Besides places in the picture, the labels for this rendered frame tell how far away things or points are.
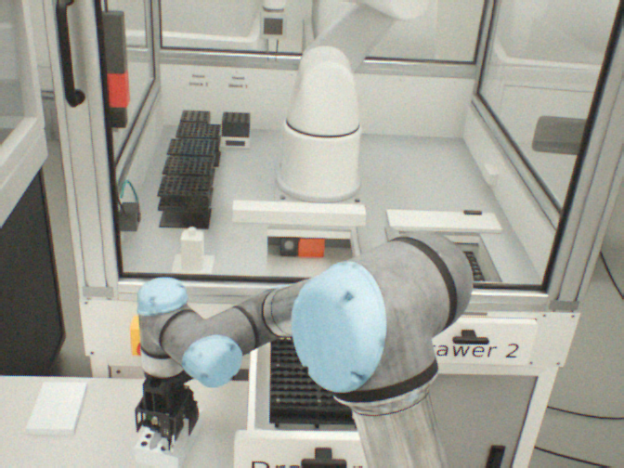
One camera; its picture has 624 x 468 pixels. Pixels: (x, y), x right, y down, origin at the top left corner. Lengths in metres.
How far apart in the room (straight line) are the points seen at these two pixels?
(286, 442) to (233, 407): 0.30
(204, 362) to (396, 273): 0.40
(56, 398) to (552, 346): 1.02
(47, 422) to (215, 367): 0.53
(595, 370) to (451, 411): 1.40
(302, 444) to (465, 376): 0.54
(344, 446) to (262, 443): 0.14
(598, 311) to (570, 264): 1.88
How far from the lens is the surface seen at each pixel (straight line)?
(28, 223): 2.35
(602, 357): 3.12
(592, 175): 1.43
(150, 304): 1.10
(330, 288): 0.70
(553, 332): 1.61
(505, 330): 1.54
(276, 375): 1.36
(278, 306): 1.05
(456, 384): 1.66
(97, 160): 1.33
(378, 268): 0.72
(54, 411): 1.51
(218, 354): 1.03
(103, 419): 1.50
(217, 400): 1.51
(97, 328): 1.53
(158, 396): 1.21
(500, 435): 1.80
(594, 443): 2.74
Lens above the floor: 1.81
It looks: 30 degrees down
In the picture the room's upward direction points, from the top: 4 degrees clockwise
